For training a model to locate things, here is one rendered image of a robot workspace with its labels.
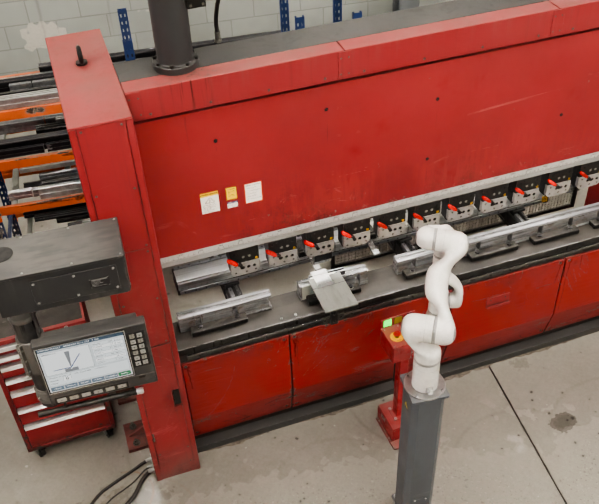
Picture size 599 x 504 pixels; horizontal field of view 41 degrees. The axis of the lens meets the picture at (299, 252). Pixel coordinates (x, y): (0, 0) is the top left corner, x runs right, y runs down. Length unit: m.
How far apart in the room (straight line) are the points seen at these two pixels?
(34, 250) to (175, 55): 0.97
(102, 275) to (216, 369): 1.37
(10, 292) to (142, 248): 0.66
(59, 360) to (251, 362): 1.32
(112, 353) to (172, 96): 1.08
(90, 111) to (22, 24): 4.62
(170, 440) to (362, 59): 2.25
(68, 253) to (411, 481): 2.09
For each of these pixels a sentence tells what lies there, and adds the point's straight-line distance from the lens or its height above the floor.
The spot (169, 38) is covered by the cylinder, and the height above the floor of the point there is 2.46.
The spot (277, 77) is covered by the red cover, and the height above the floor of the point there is 2.24.
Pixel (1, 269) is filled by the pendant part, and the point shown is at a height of 1.95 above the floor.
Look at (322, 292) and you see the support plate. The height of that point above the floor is 1.00.
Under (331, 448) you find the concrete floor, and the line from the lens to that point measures 4.80.
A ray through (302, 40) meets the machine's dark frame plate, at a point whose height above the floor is 2.30.
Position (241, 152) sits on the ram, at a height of 1.89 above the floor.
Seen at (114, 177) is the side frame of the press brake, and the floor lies 2.04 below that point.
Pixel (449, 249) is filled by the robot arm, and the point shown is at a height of 1.63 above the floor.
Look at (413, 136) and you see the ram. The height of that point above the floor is 1.77.
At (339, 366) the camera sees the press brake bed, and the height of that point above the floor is 0.40.
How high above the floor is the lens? 3.89
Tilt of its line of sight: 40 degrees down
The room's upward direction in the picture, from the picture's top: 3 degrees counter-clockwise
